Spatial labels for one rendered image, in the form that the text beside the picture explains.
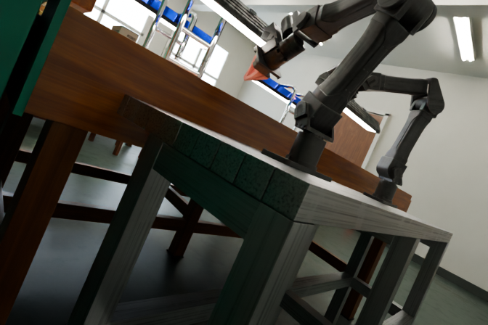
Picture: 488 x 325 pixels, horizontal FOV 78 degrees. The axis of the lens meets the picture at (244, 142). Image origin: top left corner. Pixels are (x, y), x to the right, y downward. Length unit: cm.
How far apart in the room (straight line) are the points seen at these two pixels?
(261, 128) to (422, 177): 490
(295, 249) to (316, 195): 6
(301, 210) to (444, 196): 526
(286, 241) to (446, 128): 550
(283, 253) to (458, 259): 521
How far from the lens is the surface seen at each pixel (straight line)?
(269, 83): 200
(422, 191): 558
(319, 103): 63
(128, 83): 62
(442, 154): 565
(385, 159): 119
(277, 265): 32
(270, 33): 93
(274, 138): 87
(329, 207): 35
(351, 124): 610
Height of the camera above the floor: 68
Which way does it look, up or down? 1 degrees down
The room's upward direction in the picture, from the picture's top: 24 degrees clockwise
